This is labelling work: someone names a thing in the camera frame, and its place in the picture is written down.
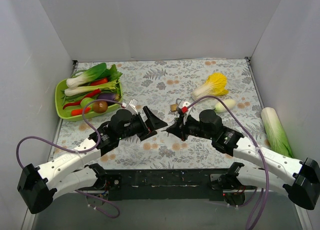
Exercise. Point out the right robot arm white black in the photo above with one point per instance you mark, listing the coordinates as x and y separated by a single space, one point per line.
297 179

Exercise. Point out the large green white cabbage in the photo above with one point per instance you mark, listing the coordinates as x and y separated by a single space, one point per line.
275 133

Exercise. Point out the white radish toy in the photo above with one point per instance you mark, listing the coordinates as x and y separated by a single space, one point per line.
220 107

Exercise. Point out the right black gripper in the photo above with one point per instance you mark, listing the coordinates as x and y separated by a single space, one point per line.
182 127

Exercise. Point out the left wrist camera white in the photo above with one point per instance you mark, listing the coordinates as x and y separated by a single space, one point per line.
131 106

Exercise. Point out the purple eggplant toy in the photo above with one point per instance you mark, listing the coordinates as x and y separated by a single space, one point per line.
109 96

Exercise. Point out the green lettuce leaf toy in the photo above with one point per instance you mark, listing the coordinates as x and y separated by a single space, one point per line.
112 74

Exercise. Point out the yellow napa cabbage toy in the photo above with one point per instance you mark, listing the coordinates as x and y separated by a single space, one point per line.
215 85

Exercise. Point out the brown onion toy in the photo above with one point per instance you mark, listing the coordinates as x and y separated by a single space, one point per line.
100 107

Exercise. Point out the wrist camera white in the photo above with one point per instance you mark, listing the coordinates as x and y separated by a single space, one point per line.
183 109
131 106

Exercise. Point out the celery stalk toy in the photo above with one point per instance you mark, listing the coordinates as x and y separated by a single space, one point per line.
83 89

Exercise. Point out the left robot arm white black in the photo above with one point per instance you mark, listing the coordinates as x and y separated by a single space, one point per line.
39 186

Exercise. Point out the red chili pepper toy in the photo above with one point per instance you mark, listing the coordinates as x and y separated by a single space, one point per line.
89 95

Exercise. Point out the floral tablecloth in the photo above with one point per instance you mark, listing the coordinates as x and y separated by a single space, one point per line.
157 84

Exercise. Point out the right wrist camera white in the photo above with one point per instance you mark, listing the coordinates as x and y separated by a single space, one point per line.
183 109

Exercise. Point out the orange carrot toy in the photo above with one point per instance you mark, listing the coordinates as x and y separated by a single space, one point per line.
79 111

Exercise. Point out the small brass padlock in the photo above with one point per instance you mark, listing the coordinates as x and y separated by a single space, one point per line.
176 107

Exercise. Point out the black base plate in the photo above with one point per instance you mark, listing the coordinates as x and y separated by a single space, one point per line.
136 184

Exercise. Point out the green plastic tray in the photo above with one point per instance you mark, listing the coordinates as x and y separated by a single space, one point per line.
65 114

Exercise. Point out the green apple toy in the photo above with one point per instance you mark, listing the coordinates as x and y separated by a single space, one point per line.
86 101

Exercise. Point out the bok choy toy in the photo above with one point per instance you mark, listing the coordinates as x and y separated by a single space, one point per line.
87 76

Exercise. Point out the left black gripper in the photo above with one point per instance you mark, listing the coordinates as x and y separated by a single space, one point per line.
145 126

